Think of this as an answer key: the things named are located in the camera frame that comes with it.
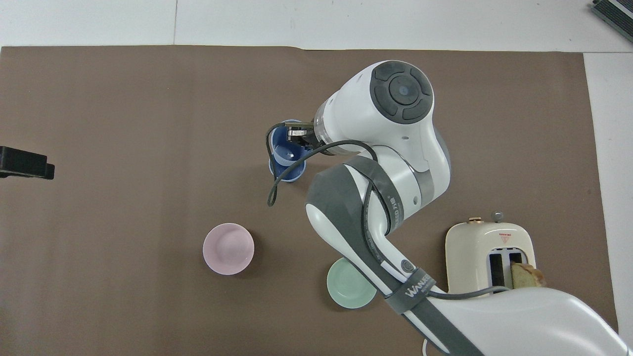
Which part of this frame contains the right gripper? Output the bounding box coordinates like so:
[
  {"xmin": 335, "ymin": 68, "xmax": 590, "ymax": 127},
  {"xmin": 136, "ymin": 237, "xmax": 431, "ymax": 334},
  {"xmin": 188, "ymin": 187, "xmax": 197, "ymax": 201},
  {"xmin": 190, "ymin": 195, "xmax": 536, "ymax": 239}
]
[{"xmin": 285, "ymin": 122, "xmax": 317, "ymax": 149}]

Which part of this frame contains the blue cup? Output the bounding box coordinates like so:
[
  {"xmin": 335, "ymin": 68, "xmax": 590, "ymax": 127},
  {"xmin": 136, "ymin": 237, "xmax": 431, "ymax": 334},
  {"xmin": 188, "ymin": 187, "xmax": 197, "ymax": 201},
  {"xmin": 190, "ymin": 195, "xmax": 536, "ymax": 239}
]
[
  {"xmin": 269, "ymin": 156, "xmax": 307, "ymax": 183},
  {"xmin": 270, "ymin": 120, "xmax": 309, "ymax": 168}
]

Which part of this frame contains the pink bowl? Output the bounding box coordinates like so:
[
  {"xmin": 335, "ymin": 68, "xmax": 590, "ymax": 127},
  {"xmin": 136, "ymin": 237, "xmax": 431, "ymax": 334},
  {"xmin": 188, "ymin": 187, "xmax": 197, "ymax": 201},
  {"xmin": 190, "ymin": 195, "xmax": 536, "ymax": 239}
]
[{"xmin": 203, "ymin": 223, "xmax": 255, "ymax": 276}]

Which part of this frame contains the green bowl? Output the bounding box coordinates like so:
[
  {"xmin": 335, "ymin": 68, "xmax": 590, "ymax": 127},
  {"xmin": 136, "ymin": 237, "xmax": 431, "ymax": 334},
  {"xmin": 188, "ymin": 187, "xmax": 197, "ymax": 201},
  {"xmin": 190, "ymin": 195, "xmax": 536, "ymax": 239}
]
[{"xmin": 326, "ymin": 257, "xmax": 378, "ymax": 310}]

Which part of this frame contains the cream toaster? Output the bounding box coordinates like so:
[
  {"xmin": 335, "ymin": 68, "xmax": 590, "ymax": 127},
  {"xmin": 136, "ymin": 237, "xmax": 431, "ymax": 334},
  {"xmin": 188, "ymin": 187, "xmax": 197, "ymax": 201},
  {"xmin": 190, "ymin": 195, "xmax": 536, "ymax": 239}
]
[{"xmin": 445, "ymin": 211, "xmax": 538, "ymax": 293}]

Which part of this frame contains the toast slice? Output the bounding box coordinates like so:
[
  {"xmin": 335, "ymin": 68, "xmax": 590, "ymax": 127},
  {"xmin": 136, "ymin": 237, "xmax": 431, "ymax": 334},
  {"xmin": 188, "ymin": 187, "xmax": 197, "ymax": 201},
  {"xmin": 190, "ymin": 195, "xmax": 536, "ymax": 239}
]
[{"xmin": 510, "ymin": 262, "xmax": 546, "ymax": 290}]

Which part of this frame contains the black stand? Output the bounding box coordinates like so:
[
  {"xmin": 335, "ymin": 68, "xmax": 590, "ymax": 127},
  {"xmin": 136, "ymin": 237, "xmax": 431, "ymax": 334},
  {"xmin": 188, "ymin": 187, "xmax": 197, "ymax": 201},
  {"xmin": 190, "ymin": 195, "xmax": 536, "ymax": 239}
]
[{"xmin": 0, "ymin": 146, "xmax": 55, "ymax": 180}]

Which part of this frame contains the grey ribbed panel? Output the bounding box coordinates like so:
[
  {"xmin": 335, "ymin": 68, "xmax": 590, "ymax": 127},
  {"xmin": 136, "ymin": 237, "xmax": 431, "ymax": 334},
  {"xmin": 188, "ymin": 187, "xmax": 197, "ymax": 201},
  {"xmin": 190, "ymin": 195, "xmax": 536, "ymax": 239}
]
[{"xmin": 590, "ymin": 0, "xmax": 633, "ymax": 30}]

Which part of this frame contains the black cable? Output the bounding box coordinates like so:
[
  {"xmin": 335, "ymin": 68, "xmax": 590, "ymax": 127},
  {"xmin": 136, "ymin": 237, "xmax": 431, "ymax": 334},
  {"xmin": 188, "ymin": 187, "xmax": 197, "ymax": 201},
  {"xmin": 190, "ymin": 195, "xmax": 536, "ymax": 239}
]
[{"xmin": 266, "ymin": 121, "xmax": 379, "ymax": 207}]

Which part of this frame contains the grey cable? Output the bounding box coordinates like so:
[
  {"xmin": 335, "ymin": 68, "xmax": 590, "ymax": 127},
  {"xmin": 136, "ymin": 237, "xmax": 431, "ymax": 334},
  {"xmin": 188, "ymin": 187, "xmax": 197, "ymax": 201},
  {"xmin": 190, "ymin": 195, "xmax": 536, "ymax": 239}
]
[{"xmin": 427, "ymin": 286, "xmax": 511, "ymax": 301}]

